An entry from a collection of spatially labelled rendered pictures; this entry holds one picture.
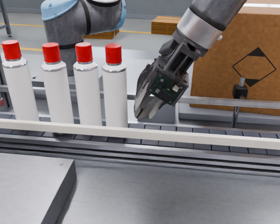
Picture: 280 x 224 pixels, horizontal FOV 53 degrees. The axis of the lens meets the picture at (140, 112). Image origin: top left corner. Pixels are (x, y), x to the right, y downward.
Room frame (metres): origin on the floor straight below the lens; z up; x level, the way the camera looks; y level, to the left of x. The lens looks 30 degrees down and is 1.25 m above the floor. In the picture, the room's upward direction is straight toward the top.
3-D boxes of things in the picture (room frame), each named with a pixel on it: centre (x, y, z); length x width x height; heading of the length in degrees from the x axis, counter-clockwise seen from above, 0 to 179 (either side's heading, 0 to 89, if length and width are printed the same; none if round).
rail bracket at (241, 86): (0.59, -0.24, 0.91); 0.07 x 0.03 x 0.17; 172
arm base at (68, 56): (0.93, 0.24, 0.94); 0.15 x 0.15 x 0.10
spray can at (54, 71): (0.57, 0.18, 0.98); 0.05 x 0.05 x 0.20
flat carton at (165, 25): (5.00, -0.57, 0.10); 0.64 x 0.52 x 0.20; 73
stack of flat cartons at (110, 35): (4.81, 0.72, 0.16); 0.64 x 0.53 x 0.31; 81
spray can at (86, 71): (0.57, 0.12, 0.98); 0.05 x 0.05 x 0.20
